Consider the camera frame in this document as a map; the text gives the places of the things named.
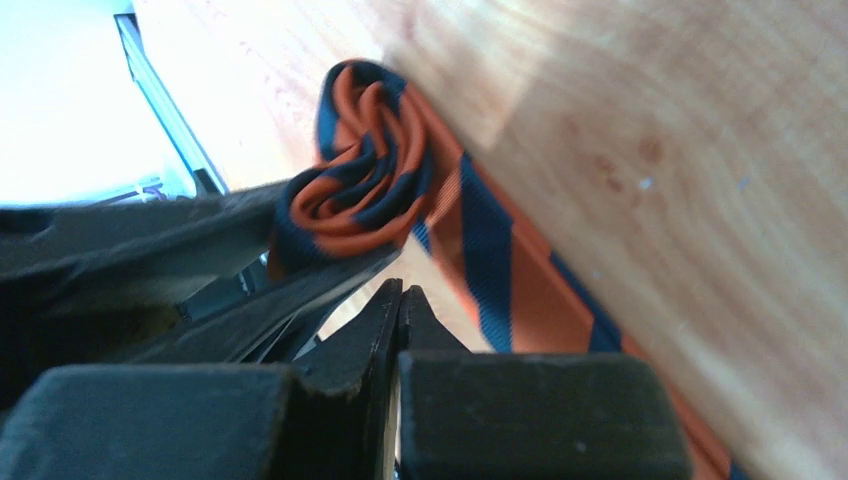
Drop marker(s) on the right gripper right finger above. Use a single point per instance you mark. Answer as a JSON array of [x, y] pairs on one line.
[[468, 415]]

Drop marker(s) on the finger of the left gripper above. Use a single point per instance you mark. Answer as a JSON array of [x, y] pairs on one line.
[[116, 257], [233, 334]]

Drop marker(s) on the orange navy striped tie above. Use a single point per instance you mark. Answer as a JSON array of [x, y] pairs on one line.
[[388, 168]]

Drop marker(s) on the aluminium table edge rail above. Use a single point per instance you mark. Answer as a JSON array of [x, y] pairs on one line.
[[186, 170]]

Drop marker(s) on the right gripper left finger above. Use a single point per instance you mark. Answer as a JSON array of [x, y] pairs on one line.
[[330, 414]]

